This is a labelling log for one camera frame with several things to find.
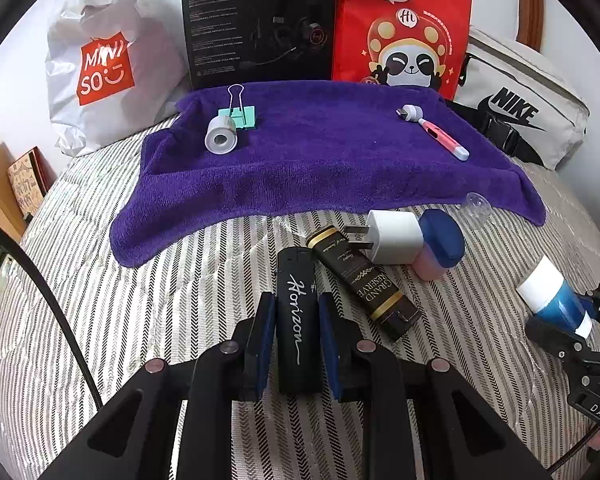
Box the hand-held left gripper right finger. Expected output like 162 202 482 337
317 294 556 480

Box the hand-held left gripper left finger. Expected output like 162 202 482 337
40 292 276 480

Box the blue and white bottle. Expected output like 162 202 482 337
516 255 597 338

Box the black tube with white script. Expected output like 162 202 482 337
277 248 323 395

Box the black and gold tube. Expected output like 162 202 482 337
306 226 423 343

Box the white charger plug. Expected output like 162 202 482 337
342 209 425 266

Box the pink blue-capped small container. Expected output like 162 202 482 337
412 208 466 282

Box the clear plastic cap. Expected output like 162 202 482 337
457 191 492 230

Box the white tape roll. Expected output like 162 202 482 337
204 114 238 155

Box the green binder clip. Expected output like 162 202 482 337
217 85 257 132

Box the pink and white pen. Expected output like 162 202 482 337
417 119 470 162

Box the purple towel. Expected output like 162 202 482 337
110 80 547 268

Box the white waist bag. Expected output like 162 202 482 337
445 25 592 171

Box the patterned notebook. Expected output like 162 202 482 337
7 146 53 218

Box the brown wooden headboard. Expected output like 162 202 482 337
516 0 546 48

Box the black headphone box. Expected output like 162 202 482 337
180 0 342 90

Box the red paper bag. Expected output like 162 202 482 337
331 0 473 101

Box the white plastic shopping bag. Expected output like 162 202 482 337
46 0 191 158

